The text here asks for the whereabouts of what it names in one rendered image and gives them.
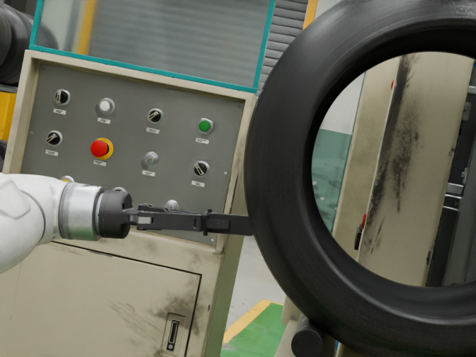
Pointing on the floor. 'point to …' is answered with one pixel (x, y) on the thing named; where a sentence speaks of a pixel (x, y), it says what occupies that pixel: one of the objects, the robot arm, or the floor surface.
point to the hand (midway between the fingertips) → (231, 224)
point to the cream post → (413, 168)
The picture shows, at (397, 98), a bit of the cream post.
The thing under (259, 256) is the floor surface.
